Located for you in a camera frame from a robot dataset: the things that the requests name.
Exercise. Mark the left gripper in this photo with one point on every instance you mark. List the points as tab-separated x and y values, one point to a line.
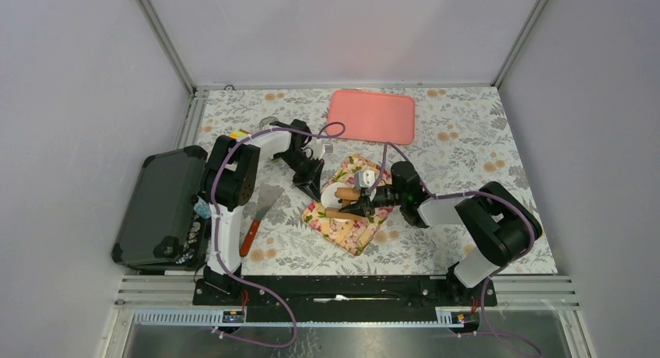
310	180

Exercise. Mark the wooden double-ended roller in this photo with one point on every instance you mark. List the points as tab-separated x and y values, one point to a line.
348	195

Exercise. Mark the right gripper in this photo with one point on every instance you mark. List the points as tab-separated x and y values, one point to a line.
364	205

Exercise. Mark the pink plastic tray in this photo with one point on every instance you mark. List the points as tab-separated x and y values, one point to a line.
374	117

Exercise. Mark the metal scraper red handle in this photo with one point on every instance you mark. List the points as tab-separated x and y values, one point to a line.
268	195

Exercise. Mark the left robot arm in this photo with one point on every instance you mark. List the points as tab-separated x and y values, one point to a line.
230	179

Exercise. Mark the white dough ball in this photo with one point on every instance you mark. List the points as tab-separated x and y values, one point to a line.
332	204

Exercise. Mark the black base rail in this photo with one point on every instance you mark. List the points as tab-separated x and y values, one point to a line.
340	299

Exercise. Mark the black case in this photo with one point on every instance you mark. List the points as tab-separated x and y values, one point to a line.
160	230

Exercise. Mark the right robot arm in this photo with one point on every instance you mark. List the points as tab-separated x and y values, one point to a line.
502	229

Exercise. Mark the orange green toy block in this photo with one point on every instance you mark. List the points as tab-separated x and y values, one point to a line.
240	134

